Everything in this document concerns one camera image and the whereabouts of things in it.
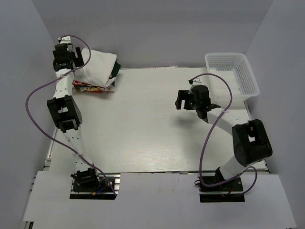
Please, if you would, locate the white green raglan t-shirt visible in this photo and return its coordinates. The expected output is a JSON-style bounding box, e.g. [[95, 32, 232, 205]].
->
[[74, 50, 120, 87]]

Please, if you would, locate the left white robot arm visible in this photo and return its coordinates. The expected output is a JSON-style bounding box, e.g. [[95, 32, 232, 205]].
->
[[47, 41, 90, 179]]

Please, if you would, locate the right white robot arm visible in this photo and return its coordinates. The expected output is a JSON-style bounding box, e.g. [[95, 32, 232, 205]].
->
[[175, 85, 273, 190]]

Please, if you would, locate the cartoon print folded t-shirt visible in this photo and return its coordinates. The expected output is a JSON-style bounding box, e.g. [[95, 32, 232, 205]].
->
[[72, 80, 115, 93]]

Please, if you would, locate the white plastic mesh basket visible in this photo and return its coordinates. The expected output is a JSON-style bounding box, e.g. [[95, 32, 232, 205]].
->
[[205, 52, 260, 103]]

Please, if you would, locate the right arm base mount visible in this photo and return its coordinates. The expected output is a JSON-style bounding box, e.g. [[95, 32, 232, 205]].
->
[[194, 178, 245, 203]]

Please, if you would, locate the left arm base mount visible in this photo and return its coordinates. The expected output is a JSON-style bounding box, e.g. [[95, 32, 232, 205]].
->
[[70, 168, 121, 200]]

